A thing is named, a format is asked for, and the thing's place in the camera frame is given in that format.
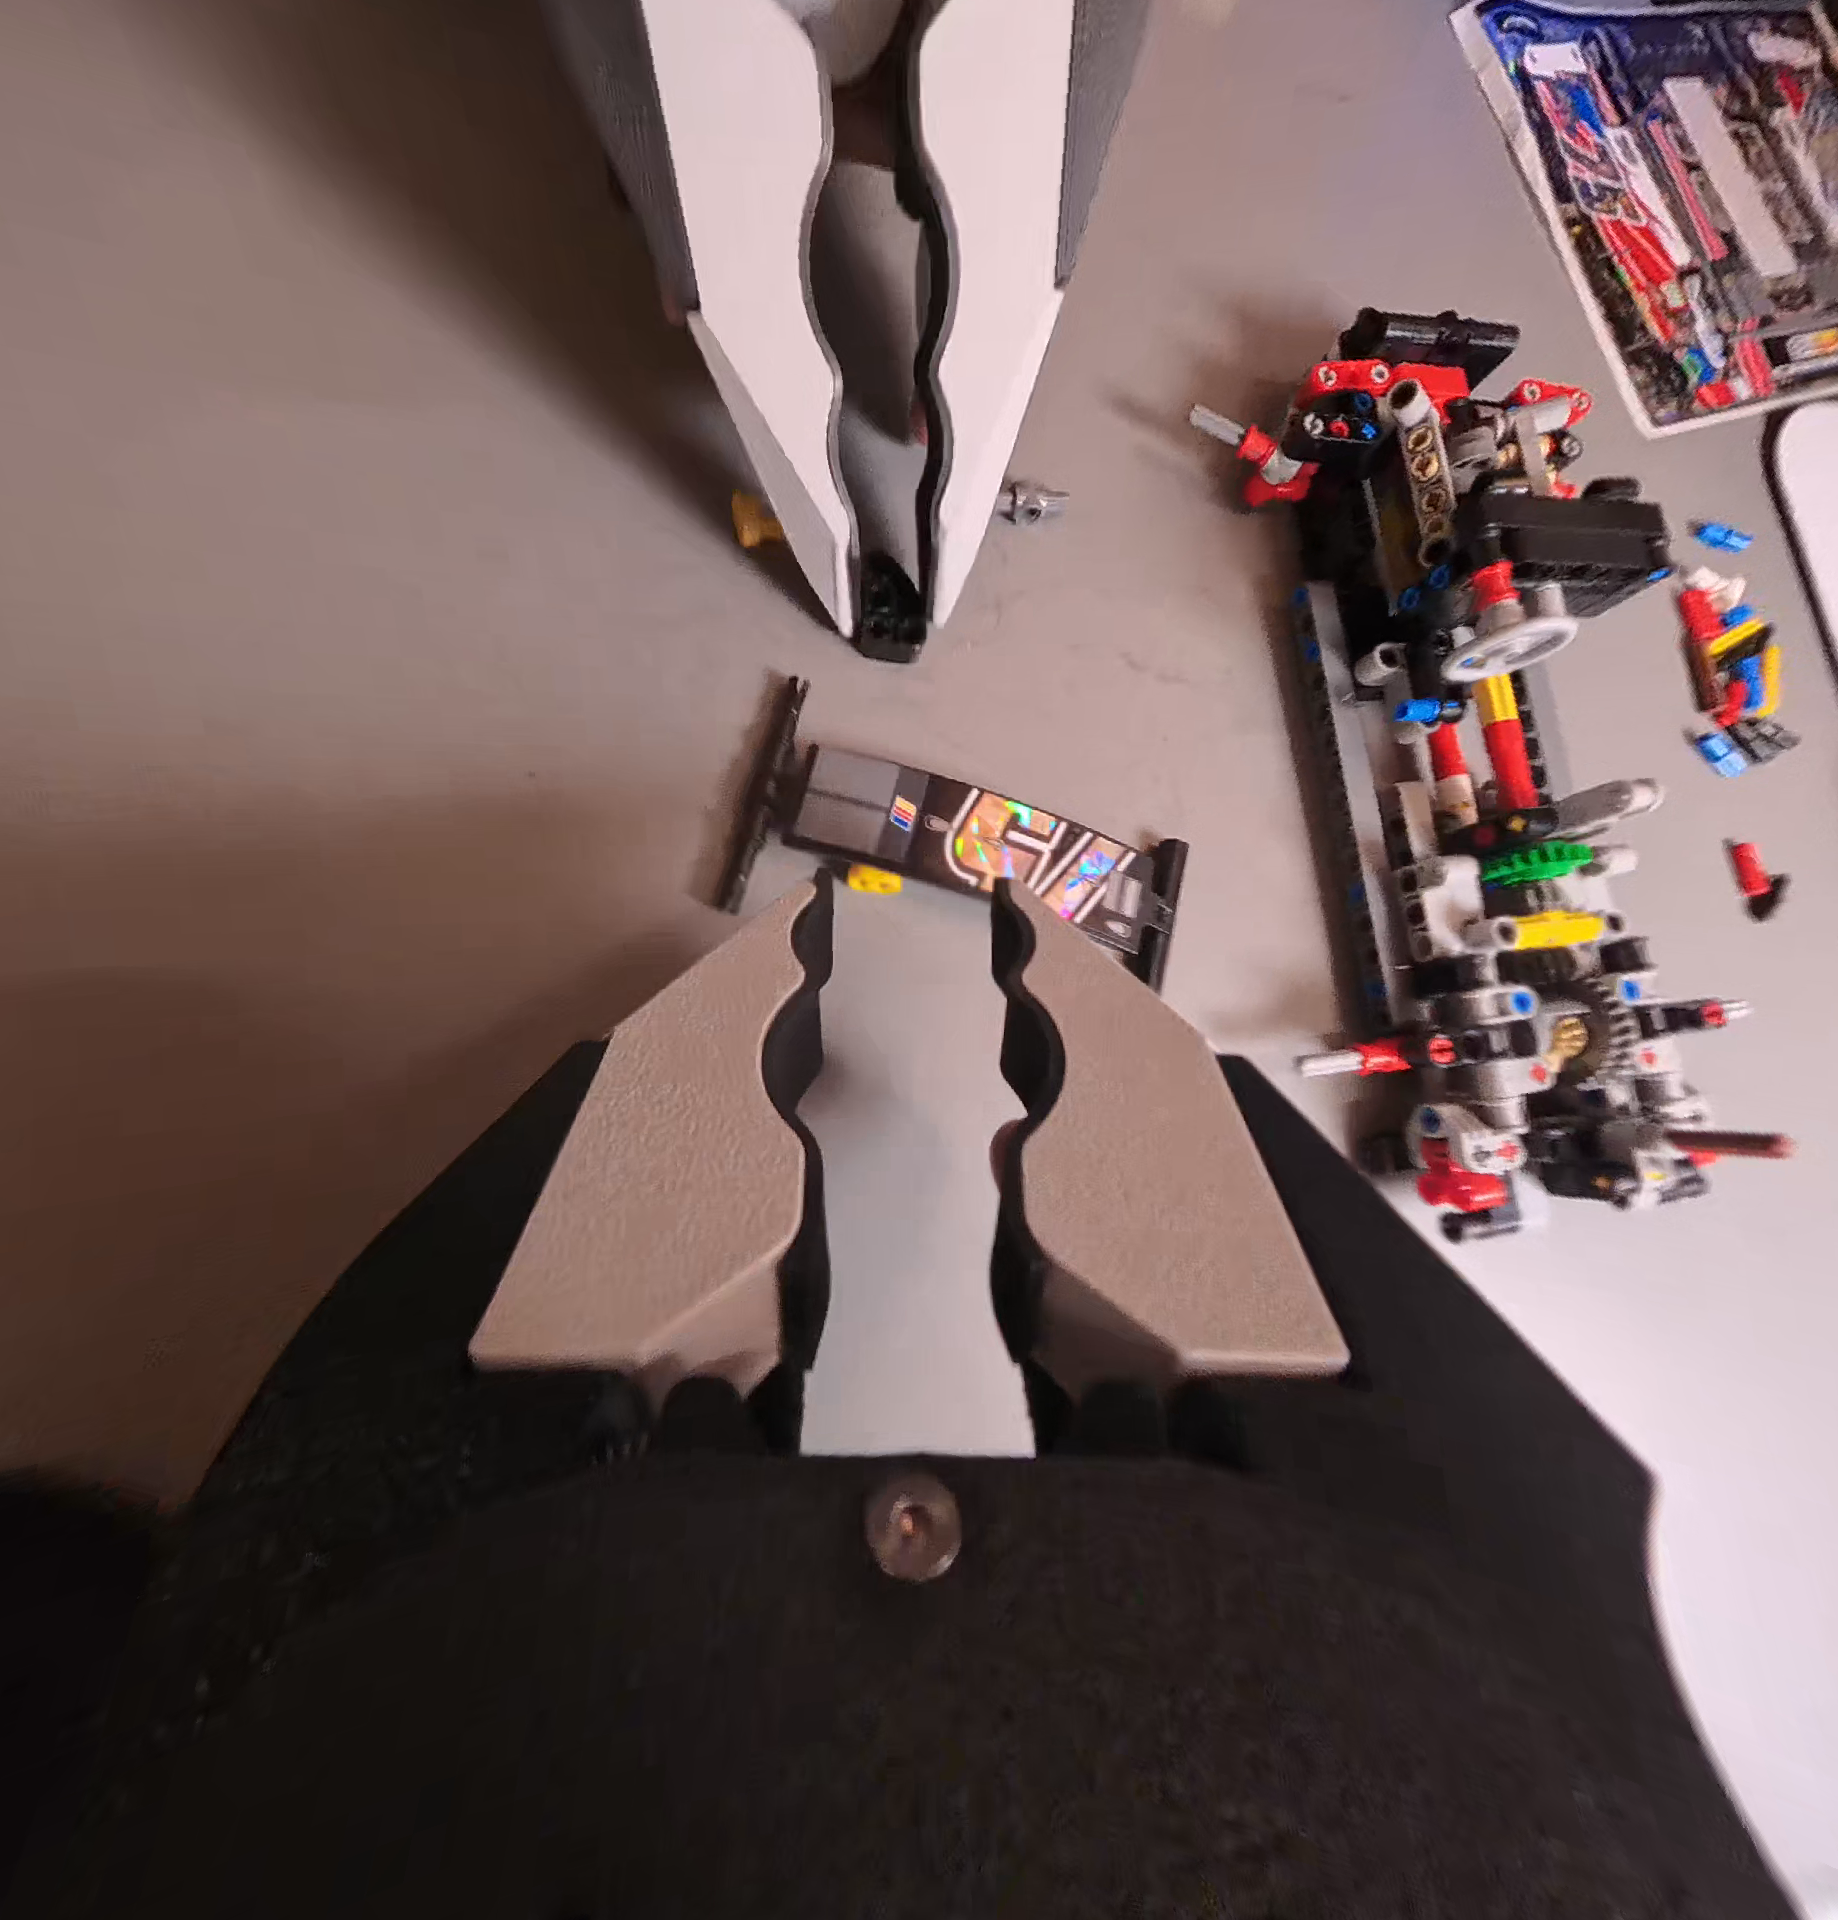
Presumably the small black lego liftarm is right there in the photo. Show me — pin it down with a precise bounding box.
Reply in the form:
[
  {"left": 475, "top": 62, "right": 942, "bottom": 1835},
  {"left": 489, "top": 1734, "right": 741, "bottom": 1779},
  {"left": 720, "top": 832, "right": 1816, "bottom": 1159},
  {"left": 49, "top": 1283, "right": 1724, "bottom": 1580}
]
[{"left": 856, "top": 550, "right": 925, "bottom": 665}]

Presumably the lego car chassis assembly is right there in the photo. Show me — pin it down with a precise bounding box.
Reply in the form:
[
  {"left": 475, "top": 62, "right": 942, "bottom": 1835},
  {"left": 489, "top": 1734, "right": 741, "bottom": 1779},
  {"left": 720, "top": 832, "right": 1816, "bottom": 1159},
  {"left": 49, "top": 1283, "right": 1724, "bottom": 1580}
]
[{"left": 1189, "top": 304, "right": 1793, "bottom": 1247}]

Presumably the instruction booklet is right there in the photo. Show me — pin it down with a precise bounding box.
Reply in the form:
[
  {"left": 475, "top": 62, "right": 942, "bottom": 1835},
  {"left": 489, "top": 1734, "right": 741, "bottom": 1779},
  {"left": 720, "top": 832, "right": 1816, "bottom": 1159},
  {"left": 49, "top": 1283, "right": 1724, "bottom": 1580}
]
[{"left": 1450, "top": 0, "right": 1838, "bottom": 437}]

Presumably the pile of small lego pins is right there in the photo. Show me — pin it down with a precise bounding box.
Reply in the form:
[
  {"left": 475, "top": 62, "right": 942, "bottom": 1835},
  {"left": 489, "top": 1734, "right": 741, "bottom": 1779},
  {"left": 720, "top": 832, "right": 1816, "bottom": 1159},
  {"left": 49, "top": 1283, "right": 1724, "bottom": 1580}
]
[{"left": 1672, "top": 560, "right": 1805, "bottom": 777}]

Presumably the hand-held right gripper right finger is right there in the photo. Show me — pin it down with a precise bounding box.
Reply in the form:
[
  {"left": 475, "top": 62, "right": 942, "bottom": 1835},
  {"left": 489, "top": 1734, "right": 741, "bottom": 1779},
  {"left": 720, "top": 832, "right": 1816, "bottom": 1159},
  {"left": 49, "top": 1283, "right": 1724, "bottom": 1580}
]
[{"left": 991, "top": 876, "right": 1351, "bottom": 1404}]

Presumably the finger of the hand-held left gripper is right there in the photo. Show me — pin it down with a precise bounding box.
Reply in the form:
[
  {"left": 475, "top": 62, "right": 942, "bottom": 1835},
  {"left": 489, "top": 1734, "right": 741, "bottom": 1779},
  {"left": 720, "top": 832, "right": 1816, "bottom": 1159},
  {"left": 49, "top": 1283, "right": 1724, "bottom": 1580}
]
[
  {"left": 637, "top": 0, "right": 866, "bottom": 640},
  {"left": 897, "top": 0, "right": 1082, "bottom": 630}
]

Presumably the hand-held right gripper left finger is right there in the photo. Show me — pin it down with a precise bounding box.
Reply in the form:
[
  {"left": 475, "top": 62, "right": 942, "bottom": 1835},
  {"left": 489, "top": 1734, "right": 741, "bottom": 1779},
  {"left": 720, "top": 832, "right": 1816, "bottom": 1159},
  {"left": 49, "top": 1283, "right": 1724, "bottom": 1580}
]
[{"left": 469, "top": 876, "right": 839, "bottom": 1404}]

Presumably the black holographic curved lego panel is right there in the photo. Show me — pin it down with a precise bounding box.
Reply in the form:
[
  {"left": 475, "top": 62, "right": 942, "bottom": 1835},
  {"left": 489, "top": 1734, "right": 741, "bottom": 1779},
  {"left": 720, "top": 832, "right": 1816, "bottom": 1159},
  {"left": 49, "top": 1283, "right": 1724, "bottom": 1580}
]
[{"left": 715, "top": 675, "right": 1193, "bottom": 990}]

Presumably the person's left hand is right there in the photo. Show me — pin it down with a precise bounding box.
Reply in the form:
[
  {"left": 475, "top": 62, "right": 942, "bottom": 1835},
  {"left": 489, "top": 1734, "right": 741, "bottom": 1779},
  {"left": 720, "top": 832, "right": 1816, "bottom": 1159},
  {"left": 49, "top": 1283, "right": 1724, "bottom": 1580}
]
[{"left": 834, "top": 74, "right": 921, "bottom": 168}]

